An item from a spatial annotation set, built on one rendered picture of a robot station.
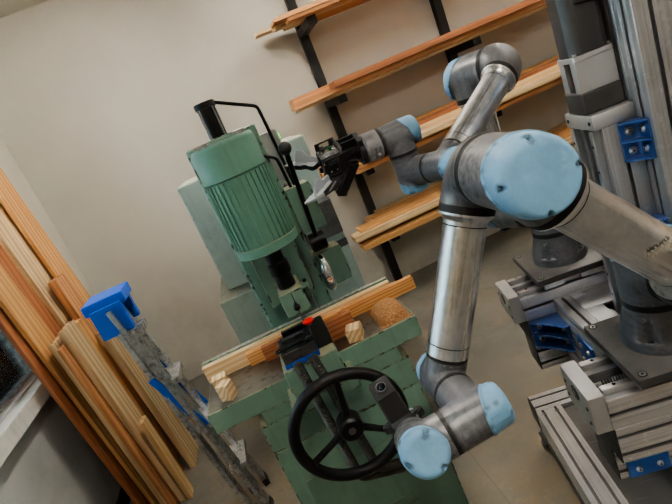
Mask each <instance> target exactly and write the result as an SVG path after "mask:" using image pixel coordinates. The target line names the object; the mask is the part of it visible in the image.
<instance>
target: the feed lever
mask: <svg viewBox="0 0 672 504"><path fill-rule="evenodd" d="M291 150H292V147H291V144H290V143H289V142H287V141H282V142H281V143H279V145H278V151H279V153H280V154H282V155H284V156H285V158H286V161H287V164H288V167H289V170H290V172H291V175H292V178H293V181H294V183H295V186H296V189H297V192H298V194H299V197H300V200H301V203H302V206H303V208H304V211H305V214H306V217H307V219H308V222H309V225H310V228H311V231H312V233H311V234H309V235H307V239H308V241H309V244H310V246H311V248H312V250H313V252H315V253H316V252H318V251H320V250H322V249H325V248H327V247H328V246H329V245H328V242H327V239H326V237H325V235H324V233H323V231H322V230H318V231H316V228H315V225H314V222H313V219H312V217H311V214H310V211H309V208H308V205H305V204H304V202H305V201H306V199H305V196H304V194H303V191H302V188H301V185H300V182H299V179H298V176H297V173H296V171H295V168H294V165H293V162H292V159H291V156H290V152H291Z"/></svg>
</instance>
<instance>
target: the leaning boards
mask: <svg viewBox="0 0 672 504"><path fill-rule="evenodd" d="M89 298H90V295H89V294H88V293H87V291H86V290H85V288H84V287H83V285H82V284H81V283H80V281H79V280H78V278H77V277H76V275H75V274H74V272H73V271H72V270H71V268H70V267H69V265H68V264H67V262H66V261H65V260H64V258H63V257H62V255H61V254H60V252H59V251H58V250H57V248H56V247H55V245H54V244H53V242H52V241H51V239H50V238H49V237H48V235H47V234H46V232H45V231H44V229H43V228H42V227H41V225H40V224H39V222H38V221H37V219H36V218H35V217H34V215H33V214H32V212H31V211H30V209H29V208H28V206H27V205H26V204H25V202H24V201H23V199H22V198H21V196H20V195H19V194H18V192H17V191H16V189H15V188H14V186H13V185H12V183H11V182H10V181H9V179H8V178H7V176H6V175H5V173H4V172H3V171H2V169H1V168H0V330H1V331H2V332H3V333H4V335H5V336H6V337H7V339H8V340H9V341H10V343H11V344H12V345H13V346H14V348H15V349H16V350H17V352H18V353H19V354H20V356H21V357H22V358H23V359H24V361H25V362H26V363H27V365H28V366H29V367H30V369H31V370H32V371H33V372H34V374H35V375H36V376H37V378H38V379H39V380H40V382H41V383H42V384H43V385H44V387H45V388H46V389H47V391H48V392H49V393H50V395H51V396H52V397H53V398H54V400H55V401H56V402H57V404H58V405H59V406H60V408H61V409H62V410H63V411H64V413H65V414H66V415H67V417H68V418H69V419H70V420H71V422H72V423H73V424H74V426H75V427H76V428H77V430H78V431H79V432H80V433H81V435H82V436H83V437H84V439H85V440H86V441H87V443H88V444H89V445H90V446H91V448H92V449H93V450H94V452H95V453H96V454H97V456H98V457H99V458H100V459H101V461H102V462H103V463H104V465H105V466H106V467H107V469H108V470H109V471H110V472H111V474H112V475H113V476H114V478H115V479H116V480H117V482H118V483H119V484H120V485H121V487H122V488H123V489H124V491H125V492H126V493H127V495H128V496H129V497H130V498H131V500H132V501H133V502H134V504H178V500H180V502H182V501H184V500H186V497H187V498H188V500H189V499H191V498H193V492H194V487H193V486H192V484H191V483H190V481H189V480H188V478H187V477H186V475H185V474H184V465H183V464H182V463H181V461H180V460H179V457H180V454H181V455H182V457H183V458H184V459H185V461H186V462H187V464H188V465H189V467H190V468H193V467H195V466H196V465H197V457H198V446H199V445H198V443H197V442H196V441H195V439H194V438H193V437H192V435H191V434H190V433H189V431H188V430H187V429H186V427H185V426H184V425H183V424H182V422H181V421H180V420H179V418H178V417H177V416H176V414H175V413H174V412H173V410H172V409H171V408H170V406H169V405H168V404H167V402H166V401H165V400H164V398H163V397H162V396H161V394H160V393H159V392H158V390H156V389H155V388H154V387H153V386H152V385H150V384H149V381H150V380H149V379H148V377H147V376H146V375H145V373H144V372H143V371H142V369H141V368H140V367H139V365H138V364H137V363H136V361H135V360H134V359H133V357H132V356H131V355H130V353H129V352H128V351H127V349H126V348H125V347H124V346H123V344H122V343H121V342H120V340H119V339H118V338H117V336H116V337H114V338H112V339H110V340H108V341H104V340H103V338H102V337H101V335H100V334H99V332H98V330H97V329H96V327H95V325H94V324H93V322H92V321H91V319H90V318H87V319H86V318H85V317H84V315H83V314H82V312H81V308H82V307H83V306H84V304H85V303H86V302H87V301H88V299H89Z"/></svg>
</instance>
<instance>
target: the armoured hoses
mask: <svg viewBox="0 0 672 504"><path fill-rule="evenodd" d="M308 360H309V362H310V363H311V365H312V367H313V368H314V369H315V371H316V373H317V375H318V376H319V377H321V376H323V375H324V374H326V373H328V372H327V371H326V369H325V367H324V365H323V364H322V362H321V360H320V358H319V356H318V355H317V353H316V354H312V355H311V356H310V357H309V358H308ZM293 369H294V370H295V372H296V374H297V375H298V376H299V378H300V381H301V382H302V383H303V385H304V387H305V389H306V388H307V387H308V386H309V385H310V384H311V383H312V382H313V381H312V379H311V377H310V376H309V374H308V372H307V370H306V367H305V366H304V364H303V362H302V361H298V362H296V363H295V364H294V365H293ZM326 390H327V392H328V393H329V395H330V397H331V399H332V400H333V402H334V403H335V405H336V407H338V408H339V407H340V404H339V401H338V397H337V395H336V392H335V389H334V386H333V385H331V386H329V387H327V388H326ZM312 401H313V403H314V405H315V407H316V409H317V410H318V412H319V413H320V415H321V417H322V419H323V421H324V423H325V424H326V426H327V428H328V430H329V432H330V433H331V435H332V436H333V437H334V436H335V435H336V434H337V433H338V429H337V426H336V422H335V420H334V419H333V417H332V415H331V413H330V411H329V409H328V408H327V407H326V405H325V402H324V400H323V399H322V397H321V396H320V394H318V395H317V396H316V397H315V398H314V399H313V400H312ZM357 442H358V444H359V446H360V448H361V449H362V451H363V452H364V454H365V456H366V458H367V459H368V461H370V460H372V459H374V458H375V457H376V456H377V455H376V454H375V452H374V451H373V449H372V447H371V445H370V443H369V442H368V440H367V439H366V437H365V435H364V433H363V435H362V436H361V437H360V438H359V439H358V440H357ZM337 446H338V448H339V449H340V451H341V453H342V455H343V457H344V459H345V460H346V462H347V463H348V465H349V467H350V468H352V467H356V466H360V465H359V464H358V462H357V460H356V458H355V456H354V454H353V452H352V451H351V449H350V447H349V446H348V444H347V442H346V441H345V440H343V439H342V440H341V441H340V442H339V443H338V444H337ZM404 472H408V470H407V469H406V468H405V467H404V466H403V464H402V463H401V461H400V458H395V459H392V460H391V461H390V462H388V463H387V464H386V465H385V466H384V467H382V468H381V469H380V470H378V471H376V472H375V473H373V474H371V475H369V476H366V477H364V478H361V479H359V480H360V481H368V480H369V481H370V480H375V479H377V478H378V479H379V478H383V477H386V476H390V475H391V476H392V475H394V474H395V475H396V474H400V473H404Z"/></svg>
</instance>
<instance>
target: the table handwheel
mask: <svg viewBox="0 0 672 504"><path fill-rule="evenodd" d="M384 375H385V374H384V373H382V372H379V371H377V370H374V369H371V368H366V367H346V368H341V369H337V370H334V371H331V372H329V373H326V374H324V375H323V376H321V377H319V378H318V379H316V380H315V381H313V382H312V383H311V384H310V385H309V386H308V387H307V388H306V389H305V390H304V391H303V392H302V393H301V394H300V396H299V397H298V399H297V400H296V402H295V404H294V406H293V408H292V411H291V413H290V417H289V421H288V441H289V445H290V448H291V451H292V453H293V455H294V457H295V458H296V460H297V461H298V462H299V464H300V465H301V466H302V467H303V468H304V469H305V470H307V471H308V472H310V473H311V474H313V475H315V476H317V477H319V478H322V479H325V480H329V481H339V482H343V481H352V480H357V479H361V478H364V477H366V476H369V475H371V474H373V473H375V472H376V471H378V470H380V469H381V468H382V467H384V466H385V465H386V464H387V463H388V462H390V461H391V460H392V459H393V457H394V456H395V455H396V454H397V452H398V451H397V449H396V446H395V443H394V438H393V437H392V439H391V441H390V443H389V444H388V445H387V447H386V448H385V449H384V450H383V451H382V452H381V453H380V454H379V455H378V456H376V457H375V458H374V459H372V460H370V461H369V462H367V463H365V464H362V465H360V466H356V467H352V468H344V469H339V468H331V467H327V466H324V465H322V464H320V462H321V461H322V460H323V459H324V458H325V457H326V455H327V454H328V453H329V452H330V451H331V450H332V449H333V448H334V447H335V446H336V445H337V444H338V443H339V442H340V441H341V440H342V439H343V440H345V441H348V442H352V441H355V440H358V439H359V438H360V437H361V436H362V435H363V433H364V431H375V432H385V431H384V429H383V426H384V425H377V424H370V423H363V421H362V419H361V417H360V415H359V413H358V412H357V411H355V410H353V409H351V407H350V405H349V403H348V401H347V399H346V396H345V394H344V393H343V390H342V387H341V383H340V382H341V381H346V380H353V379H360V380H367V381H371V382H374V381H376V380H377V379H379V378H380V377H382V376H384ZM386 376H387V375H386ZM387 377H388V376H387ZM388 378H389V379H390V381H391V382H392V384H393V385H394V387H395V388H396V390H397V391H398V392H399V394H400V395H401V397H402V399H403V400H404V402H405V404H406V405H407V407H408V403H407V400H406V397H405V395H404V393H403V392H402V390H401V388H400V387H399V386H398V385H397V383H396V382H395V381H393V380H392V379H391V378H390V377H388ZM331 385H333V386H334V389H335V392H336V395H337V397H338V401H339V404H340V407H339V408H338V407H336V405H335V403H334V402H333V400H332V402H333V404H334V407H335V410H336V412H337V415H338V416H337V418H336V426H337V429H338V433H337V434H336V435H335V436H334V437H333V438H332V440H331V441H330V442H329V443H328V444H327V445H326V446H325V447H324V448H323V449H322V450H321V452H320V453H319V454H318V455H317V456H316V457H315V458H314V459H312V458H311V457H310V456H309V455H308V453H307V452H306V451H305V449H304V447H303V445H302V442H301V438H300V424H301V419H302V416H303V414H304V412H305V410H306V408H307V406H308V405H309V403H310V402H311V401H312V400H313V399H314V398H315V397H316V396H317V395H318V394H319V393H320V392H321V391H323V390H324V389H326V388H327V387H329V386H331ZM408 408H409V407H408ZM385 433H386V432H385Z"/></svg>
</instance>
